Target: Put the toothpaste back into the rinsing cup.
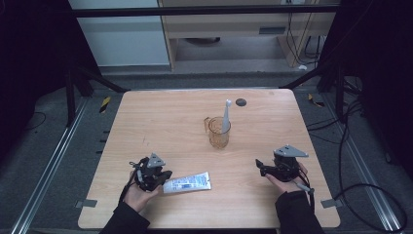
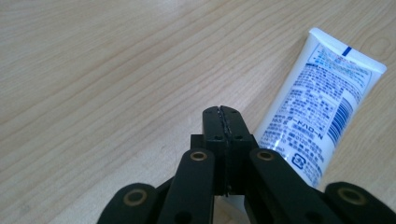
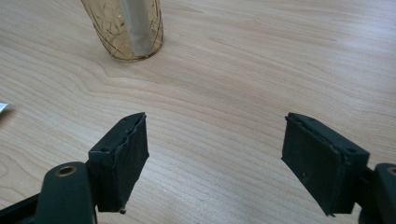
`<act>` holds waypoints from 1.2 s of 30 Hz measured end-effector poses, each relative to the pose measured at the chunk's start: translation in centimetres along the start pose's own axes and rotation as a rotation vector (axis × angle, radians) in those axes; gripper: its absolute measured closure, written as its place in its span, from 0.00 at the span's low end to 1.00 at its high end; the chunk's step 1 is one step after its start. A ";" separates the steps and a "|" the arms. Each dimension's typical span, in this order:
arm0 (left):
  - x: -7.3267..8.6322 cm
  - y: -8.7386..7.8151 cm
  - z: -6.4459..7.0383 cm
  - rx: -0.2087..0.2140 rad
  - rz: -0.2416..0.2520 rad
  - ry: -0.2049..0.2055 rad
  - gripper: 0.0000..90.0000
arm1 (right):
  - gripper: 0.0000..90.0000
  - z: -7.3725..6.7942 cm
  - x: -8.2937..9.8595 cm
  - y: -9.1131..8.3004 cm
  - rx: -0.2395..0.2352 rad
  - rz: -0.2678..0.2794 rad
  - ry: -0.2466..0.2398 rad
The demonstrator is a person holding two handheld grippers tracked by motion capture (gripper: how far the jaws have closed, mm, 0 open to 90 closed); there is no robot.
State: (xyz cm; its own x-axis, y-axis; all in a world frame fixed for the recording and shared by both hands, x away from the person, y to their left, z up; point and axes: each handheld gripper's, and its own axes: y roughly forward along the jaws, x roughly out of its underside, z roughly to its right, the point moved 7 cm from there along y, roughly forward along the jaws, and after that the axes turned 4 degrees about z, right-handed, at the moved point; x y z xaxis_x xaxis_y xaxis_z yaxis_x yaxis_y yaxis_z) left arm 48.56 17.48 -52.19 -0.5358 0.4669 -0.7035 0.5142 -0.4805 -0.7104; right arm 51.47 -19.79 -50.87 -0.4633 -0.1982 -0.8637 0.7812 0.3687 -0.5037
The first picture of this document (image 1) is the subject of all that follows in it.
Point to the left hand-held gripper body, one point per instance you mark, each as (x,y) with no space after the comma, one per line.
(150,175)

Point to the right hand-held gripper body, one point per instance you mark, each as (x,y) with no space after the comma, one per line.
(287,165)

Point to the white and blue toothpaste tube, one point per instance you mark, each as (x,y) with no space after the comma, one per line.
(188,182)

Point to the white electric toothbrush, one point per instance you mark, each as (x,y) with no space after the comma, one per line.
(226,117)

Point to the person's left hand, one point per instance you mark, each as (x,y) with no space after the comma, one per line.
(139,196)

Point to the person's right hand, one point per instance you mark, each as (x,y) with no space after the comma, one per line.
(289,186)

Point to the grey tape piece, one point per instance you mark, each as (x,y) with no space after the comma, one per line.
(86,203)
(331,203)

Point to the dark round table grommet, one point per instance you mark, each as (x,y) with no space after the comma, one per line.
(241,102)

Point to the yellow and black tape strip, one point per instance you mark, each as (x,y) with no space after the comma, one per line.
(105,104)
(315,101)

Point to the black metal stand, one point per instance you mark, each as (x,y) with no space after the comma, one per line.
(70,97)
(339,94)

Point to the small white floor object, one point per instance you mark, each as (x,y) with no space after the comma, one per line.
(302,67)

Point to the dark curtain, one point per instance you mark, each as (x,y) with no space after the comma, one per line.
(386,81)
(29,65)

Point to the white cabinet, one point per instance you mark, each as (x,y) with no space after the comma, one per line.
(123,42)

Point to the light wooden desk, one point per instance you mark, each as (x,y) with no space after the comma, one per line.
(227,26)

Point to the black horizontal bar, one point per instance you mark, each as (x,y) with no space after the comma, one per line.
(195,10)

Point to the aluminium floor rail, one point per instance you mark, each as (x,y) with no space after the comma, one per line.
(48,165)
(363,169)

